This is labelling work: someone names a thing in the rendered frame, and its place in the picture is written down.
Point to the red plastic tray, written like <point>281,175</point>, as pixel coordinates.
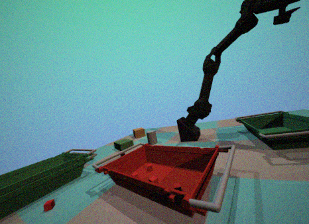
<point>193,167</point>

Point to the green rectangular block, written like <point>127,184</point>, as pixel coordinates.
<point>123,144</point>

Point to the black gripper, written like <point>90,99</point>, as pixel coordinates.
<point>283,15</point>

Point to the grey cylinder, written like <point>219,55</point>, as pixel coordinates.
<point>151,137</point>

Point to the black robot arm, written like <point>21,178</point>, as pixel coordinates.
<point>246,22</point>

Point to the brown block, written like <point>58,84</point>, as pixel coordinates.
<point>138,133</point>

